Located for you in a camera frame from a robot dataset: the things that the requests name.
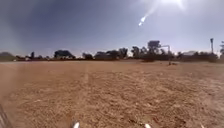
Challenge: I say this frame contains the row of trees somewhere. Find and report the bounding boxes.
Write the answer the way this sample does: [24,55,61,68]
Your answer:
[0,40,224,64]

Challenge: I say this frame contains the pole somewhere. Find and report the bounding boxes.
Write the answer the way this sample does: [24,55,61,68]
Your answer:
[209,37,215,54]

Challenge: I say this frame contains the brown sandy dirt field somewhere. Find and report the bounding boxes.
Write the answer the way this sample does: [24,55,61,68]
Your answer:
[0,59,224,128]

